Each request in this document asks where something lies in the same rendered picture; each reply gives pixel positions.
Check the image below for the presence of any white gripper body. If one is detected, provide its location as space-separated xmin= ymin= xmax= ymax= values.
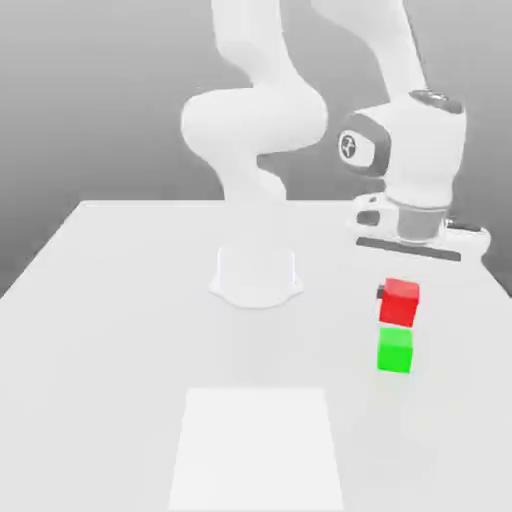
xmin=354 ymin=228 xmax=492 ymax=276

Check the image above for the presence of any small red cube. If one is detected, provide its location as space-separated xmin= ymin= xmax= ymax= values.
xmin=378 ymin=277 xmax=421 ymax=328

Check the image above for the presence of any small green cube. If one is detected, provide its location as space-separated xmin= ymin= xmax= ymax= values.
xmin=376 ymin=326 xmax=414 ymax=375

